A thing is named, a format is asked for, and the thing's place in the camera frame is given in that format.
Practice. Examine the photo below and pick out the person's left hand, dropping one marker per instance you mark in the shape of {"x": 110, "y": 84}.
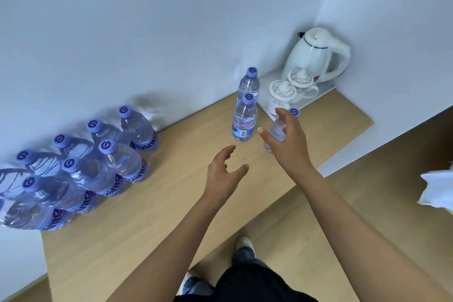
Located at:
{"x": 217, "y": 181}

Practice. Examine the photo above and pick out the person's right hand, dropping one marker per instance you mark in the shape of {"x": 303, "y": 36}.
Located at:
{"x": 293, "y": 149}

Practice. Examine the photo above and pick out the person's right thumb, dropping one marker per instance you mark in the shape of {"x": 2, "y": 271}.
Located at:
{"x": 266, "y": 138}

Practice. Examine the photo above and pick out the person's left thumb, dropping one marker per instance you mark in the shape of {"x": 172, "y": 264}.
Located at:
{"x": 239, "y": 171}

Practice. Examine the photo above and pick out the small clear water bottle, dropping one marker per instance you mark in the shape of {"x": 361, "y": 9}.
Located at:
{"x": 248, "y": 83}
{"x": 244, "y": 119}
{"x": 278, "y": 131}

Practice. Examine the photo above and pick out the person's right forearm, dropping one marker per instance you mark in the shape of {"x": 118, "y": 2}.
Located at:
{"x": 361, "y": 227}

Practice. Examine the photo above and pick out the person's left forearm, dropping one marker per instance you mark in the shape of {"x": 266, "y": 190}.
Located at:
{"x": 166, "y": 252}

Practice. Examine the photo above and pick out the white lidded ceramic cup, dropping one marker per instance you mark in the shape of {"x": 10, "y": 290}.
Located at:
{"x": 303, "y": 81}
{"x": 280, "y": 95}

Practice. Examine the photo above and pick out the white plastic tray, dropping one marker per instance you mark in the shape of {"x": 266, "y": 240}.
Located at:
{"x": 320, "y": 94}

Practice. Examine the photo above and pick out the person's right white shoe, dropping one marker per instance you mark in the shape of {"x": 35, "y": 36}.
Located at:
{"x": 245, "y": 242}

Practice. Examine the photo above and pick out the person's blue jeans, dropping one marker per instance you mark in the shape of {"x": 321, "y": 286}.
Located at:
{"x": 243, "y": 256}

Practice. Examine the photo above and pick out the white electric kettle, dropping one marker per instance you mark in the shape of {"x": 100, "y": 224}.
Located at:
{"x": 311, "y": 52}

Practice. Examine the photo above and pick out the person's black shirt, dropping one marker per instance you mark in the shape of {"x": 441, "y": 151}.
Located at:
{"x": 258, "y": 284}

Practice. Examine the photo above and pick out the group of large water bottles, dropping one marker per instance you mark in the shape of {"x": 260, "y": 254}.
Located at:
{"x": 88, "y": 174}

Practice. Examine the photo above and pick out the white cloth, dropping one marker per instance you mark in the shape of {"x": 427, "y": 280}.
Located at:
{"x": 438, "y": 188}

